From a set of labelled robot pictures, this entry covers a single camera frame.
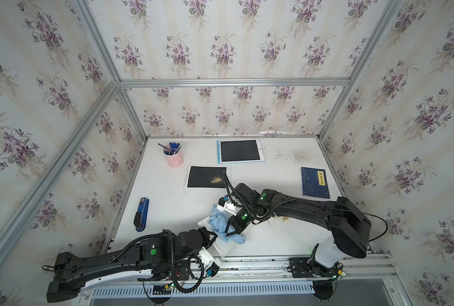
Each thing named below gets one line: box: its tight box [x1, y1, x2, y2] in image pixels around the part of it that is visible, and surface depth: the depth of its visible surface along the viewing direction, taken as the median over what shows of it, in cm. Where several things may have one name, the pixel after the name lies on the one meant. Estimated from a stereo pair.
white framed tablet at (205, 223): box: [197, 217, 214, 233], surface depth 74 cm
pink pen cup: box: [163, 146, 185, 169], surface depth 101 cm
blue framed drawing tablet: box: [216, 138, 266, 164], surface depth 117 cm
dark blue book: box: [300, 167, 331, 199], surface depth 101 cm
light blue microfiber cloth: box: [207, 204, 247, 245], surface depth 73 cm
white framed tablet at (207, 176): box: [183, 164, 233, 190], surface depth 103 cm
